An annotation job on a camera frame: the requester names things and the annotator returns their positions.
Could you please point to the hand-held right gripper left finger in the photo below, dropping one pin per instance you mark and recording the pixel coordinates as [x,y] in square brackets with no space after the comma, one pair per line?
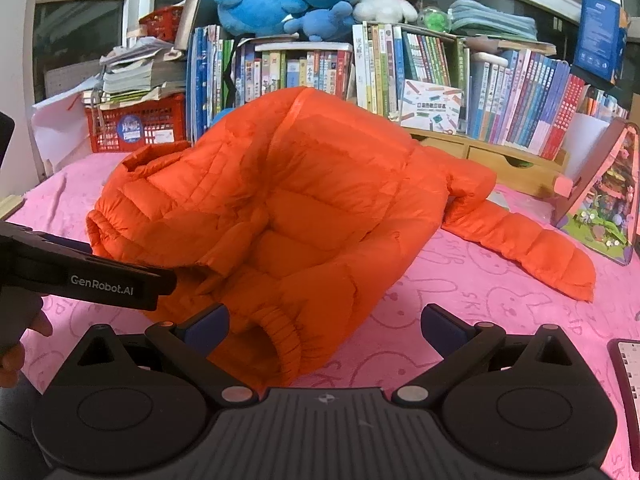
[210,321]

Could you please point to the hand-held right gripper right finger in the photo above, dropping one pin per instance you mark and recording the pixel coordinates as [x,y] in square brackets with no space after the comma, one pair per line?
[440,324]

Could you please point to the orange puffer jacket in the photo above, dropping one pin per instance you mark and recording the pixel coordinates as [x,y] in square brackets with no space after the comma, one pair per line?
[300,185]

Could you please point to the person's left hand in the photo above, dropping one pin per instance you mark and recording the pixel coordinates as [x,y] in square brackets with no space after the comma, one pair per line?
[12,367]

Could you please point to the large white paper sheet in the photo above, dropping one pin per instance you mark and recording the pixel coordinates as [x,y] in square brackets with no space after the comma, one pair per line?
[62,125]

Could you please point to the large red plastic basket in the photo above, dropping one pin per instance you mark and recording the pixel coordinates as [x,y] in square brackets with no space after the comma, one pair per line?
[145,127]

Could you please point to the wooden drawer organizer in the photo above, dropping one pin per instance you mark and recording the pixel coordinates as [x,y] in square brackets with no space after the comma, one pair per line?
[505,167]

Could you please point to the dark tablet device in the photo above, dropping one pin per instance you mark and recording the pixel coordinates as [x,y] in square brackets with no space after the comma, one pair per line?
[627,380]

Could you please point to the blue plush ball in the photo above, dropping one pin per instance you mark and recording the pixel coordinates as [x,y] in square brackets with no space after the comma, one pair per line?
[222,116]

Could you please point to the pink dollhouse model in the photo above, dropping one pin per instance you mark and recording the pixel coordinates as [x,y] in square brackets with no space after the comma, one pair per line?
[607,200]

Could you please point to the stack of papers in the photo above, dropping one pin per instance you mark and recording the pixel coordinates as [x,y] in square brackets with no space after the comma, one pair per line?
[135,72]

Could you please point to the white colourful printed box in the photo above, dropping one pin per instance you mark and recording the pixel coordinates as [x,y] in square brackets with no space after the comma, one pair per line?
[430,107]

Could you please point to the white cardboard sheet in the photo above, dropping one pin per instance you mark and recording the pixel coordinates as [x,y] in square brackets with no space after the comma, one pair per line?
[587,145]

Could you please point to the row of tall blue books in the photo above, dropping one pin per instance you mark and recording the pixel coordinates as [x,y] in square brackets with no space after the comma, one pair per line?
[202,80]

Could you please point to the row of blue red books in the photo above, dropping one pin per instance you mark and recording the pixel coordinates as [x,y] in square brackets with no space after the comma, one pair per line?
[530,100]

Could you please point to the row of green white books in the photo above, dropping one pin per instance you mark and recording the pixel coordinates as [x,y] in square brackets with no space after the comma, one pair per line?
[390,67]

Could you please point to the row of colourful picture books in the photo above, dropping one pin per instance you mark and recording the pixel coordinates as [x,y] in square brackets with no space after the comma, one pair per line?
[300,67]

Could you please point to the dark leaning board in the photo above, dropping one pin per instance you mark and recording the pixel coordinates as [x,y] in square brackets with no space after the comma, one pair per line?
[192,15]

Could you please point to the flat brown book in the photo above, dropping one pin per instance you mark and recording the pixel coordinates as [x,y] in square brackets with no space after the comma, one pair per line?
[510,45]

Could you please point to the green glitter ball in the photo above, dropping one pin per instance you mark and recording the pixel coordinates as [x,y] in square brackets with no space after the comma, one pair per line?
[435,20]

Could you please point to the folded teal towel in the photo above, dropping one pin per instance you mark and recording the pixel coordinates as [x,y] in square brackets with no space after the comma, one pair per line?
[492,20]

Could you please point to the large blue plush toy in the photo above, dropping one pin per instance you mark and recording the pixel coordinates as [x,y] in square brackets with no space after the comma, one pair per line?
[255,10]

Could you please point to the small blue plush toy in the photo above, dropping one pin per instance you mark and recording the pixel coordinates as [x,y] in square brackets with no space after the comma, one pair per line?
[320,22]

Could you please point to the blue cardboard box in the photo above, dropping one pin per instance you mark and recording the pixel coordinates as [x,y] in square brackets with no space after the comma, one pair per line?
[597,35]

